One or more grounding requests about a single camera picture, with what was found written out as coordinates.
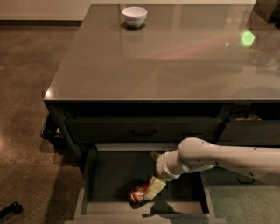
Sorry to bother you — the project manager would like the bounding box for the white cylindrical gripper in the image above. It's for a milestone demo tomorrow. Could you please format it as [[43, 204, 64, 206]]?
[[143, 151, 180, 200]]

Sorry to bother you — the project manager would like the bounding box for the red coke can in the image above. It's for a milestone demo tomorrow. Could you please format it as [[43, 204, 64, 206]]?
[[129, 183, 149, 204]]

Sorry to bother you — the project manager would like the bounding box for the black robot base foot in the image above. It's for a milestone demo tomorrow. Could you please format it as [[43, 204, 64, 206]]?
[[0, 201, 23, 219]]

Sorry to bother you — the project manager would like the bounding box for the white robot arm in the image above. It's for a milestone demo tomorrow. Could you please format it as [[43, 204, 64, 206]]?
[[143, 137, 280, 200]]

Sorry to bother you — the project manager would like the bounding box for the open dark middle drawer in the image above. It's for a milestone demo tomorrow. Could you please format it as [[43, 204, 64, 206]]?
[[64, 146, 227, 224]]

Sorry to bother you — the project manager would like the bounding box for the dark top drawer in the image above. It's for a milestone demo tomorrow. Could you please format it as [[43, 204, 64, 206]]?
[[66, 117, 222, 143]]

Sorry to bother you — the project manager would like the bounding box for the right bottom drawer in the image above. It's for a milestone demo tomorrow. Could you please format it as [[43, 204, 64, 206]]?
[[202, 169, 264, 186]]

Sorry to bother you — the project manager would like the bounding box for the right top drawer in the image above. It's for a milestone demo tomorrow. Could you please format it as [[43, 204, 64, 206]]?
[[218, 104, 280, 146]]

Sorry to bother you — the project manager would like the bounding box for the dark cabinet counter unit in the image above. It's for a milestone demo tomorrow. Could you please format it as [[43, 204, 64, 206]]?
[[43, 3, 280, 187]]

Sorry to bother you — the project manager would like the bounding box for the white ceramic bowl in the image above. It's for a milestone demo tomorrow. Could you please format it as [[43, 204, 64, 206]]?
[[122, 6, 148, 28]]

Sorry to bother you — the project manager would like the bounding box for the black side wire rack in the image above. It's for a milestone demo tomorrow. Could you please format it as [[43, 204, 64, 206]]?
[[41, 115, 62, 140]]

